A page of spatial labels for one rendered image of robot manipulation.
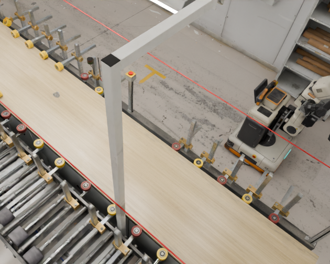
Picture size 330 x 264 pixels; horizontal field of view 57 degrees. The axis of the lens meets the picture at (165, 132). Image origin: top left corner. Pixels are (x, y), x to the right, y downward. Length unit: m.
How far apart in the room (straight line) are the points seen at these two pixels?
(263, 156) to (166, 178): 1.50
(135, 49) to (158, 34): 0.13
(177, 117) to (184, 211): 1.93
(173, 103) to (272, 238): 2.38
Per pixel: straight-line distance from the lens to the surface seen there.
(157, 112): 4.14
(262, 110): 3.39
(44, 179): 2.69
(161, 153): 2.68
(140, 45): 1.14
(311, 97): 3.13
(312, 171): 4.24
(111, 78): 1.09
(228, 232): 2.48
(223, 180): 2.65
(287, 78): 5.02
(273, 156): 3.75
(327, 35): 4.62
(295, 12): 4.76
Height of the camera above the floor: 3.16
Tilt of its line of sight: 53 degrees down
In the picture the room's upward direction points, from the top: 9 degrees clockwise
